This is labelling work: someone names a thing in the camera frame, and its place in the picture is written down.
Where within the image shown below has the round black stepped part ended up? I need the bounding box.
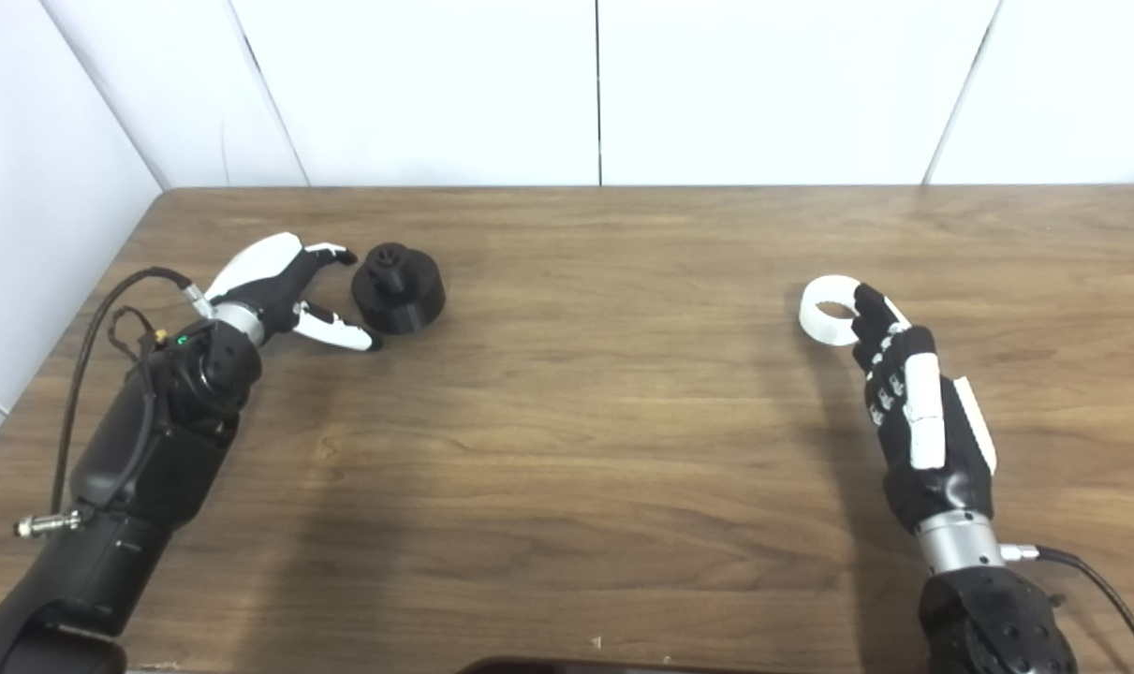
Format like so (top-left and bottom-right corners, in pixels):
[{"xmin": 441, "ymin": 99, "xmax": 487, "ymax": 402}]
[{"xmin": 351, "ymin": 243, "xmax": 448, "ymax": 335}]

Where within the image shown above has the white toothed ring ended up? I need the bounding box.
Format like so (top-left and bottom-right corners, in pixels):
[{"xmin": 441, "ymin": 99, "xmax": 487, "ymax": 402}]
[{"xmin": 799, "ymin": 275, "xmax": 895, "ymax": 347}]

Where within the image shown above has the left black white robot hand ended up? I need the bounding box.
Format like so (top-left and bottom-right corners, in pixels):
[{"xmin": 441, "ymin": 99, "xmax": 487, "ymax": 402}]
[{"xmin": 206, "ymin": 232, "xmax": 383, "ymax": 353}]

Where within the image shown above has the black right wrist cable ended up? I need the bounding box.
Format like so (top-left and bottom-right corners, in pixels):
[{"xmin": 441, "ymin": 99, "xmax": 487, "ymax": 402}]
[{"xmin": 1002, "ymin": 545, "xmax": 1134, "ymax": 674}]

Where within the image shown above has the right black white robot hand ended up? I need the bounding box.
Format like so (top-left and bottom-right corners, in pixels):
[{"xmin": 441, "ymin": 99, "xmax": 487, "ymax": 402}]
[{"xmin": 852, "ymin": 284, "xmax": 998, "ymax": 535}]

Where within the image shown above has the thin left arm wire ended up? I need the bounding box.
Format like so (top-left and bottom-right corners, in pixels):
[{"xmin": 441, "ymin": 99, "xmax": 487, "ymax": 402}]
[{"xmin": 108, "ymin": 306, "xmax": 169, "ymax": 366}]

